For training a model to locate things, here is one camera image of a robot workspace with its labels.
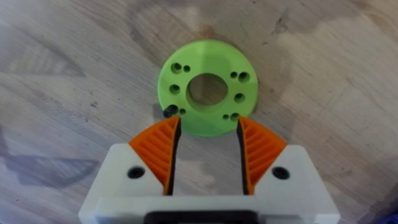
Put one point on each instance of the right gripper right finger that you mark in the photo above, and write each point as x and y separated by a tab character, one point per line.
270	168

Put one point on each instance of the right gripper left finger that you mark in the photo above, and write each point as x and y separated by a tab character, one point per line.
146	168

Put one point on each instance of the small black screw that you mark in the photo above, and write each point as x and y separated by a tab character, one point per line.
168	112

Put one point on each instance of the green disc with holes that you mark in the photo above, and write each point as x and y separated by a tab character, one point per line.
211	56

